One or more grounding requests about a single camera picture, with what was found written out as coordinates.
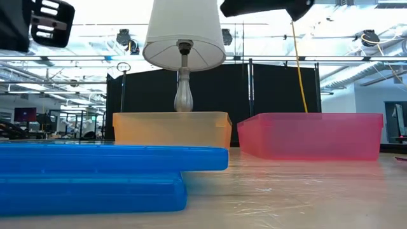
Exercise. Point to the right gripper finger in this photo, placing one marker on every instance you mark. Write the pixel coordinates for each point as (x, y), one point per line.
(254, 4)

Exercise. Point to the blue plastic jewel case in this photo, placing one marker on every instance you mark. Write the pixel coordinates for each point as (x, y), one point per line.
(111, 159)
(89, 194)

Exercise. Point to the clear jewel case black tray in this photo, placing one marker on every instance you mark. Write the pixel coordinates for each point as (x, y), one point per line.
(402, 158)

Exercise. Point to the white shade table lamp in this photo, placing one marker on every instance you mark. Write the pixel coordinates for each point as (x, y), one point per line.
(184, 25)

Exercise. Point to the black partition screen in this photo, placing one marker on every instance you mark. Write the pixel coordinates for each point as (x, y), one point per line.
(280, 89)

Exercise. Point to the dark background monitor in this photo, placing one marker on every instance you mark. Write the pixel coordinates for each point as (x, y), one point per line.
(25, 114)

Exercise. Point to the red translucent plastic bin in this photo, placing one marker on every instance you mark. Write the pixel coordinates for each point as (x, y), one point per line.
(311, 136)

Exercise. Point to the orange translucent plastic bin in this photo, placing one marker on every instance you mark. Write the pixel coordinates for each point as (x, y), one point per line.
(171, 130)

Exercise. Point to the corrugated grey ceiling duct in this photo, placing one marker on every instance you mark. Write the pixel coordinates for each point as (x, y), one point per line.
(349, 78)

